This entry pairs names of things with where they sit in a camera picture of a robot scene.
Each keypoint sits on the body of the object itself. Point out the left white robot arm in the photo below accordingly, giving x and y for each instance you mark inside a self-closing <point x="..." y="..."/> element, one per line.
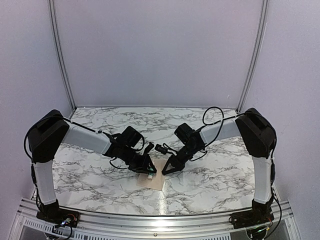
<point x="44" y="138"/>

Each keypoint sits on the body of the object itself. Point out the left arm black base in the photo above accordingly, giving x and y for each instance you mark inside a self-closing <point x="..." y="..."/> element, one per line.
<point x="54" y="214"/>

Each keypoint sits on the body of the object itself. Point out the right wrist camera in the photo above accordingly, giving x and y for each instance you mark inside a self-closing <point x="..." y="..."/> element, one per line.
<point x="164" y="149"/>

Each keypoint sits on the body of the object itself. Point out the curved aluminium front rail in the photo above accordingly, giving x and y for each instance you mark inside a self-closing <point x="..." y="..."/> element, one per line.
<point x="96" y="225"/>

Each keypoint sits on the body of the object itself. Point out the cream envelope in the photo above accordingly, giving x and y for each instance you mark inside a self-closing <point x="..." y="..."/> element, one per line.
<point x="153" y="181"/>

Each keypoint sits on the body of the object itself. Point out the right aluminium corner post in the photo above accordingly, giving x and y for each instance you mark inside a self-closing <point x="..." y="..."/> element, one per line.
<point x="255" y="54"/>

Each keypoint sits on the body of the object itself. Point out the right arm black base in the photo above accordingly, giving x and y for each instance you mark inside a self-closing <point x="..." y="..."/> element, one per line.
<point x="259" y="214"/>

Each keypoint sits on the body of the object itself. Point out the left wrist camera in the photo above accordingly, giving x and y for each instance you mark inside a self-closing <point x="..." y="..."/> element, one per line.
<point x="149" y="147"/>

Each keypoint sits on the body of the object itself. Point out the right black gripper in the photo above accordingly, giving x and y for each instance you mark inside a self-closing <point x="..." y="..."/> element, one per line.
<point x="178" y="165"/>

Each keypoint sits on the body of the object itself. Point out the green white glue stick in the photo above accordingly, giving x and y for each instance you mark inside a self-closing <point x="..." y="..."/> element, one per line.
<point x="150" y="176"/>

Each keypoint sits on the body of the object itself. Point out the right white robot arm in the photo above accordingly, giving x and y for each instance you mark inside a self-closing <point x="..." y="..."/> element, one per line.
<point x="258" y="135"/>

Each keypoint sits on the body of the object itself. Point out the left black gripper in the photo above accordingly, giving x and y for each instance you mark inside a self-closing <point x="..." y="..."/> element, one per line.
<point x="142" y="167"/>

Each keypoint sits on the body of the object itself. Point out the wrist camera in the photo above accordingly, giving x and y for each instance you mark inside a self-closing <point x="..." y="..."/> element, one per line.
<point x="164" y="149"/>
<point x="149" y="147"/>

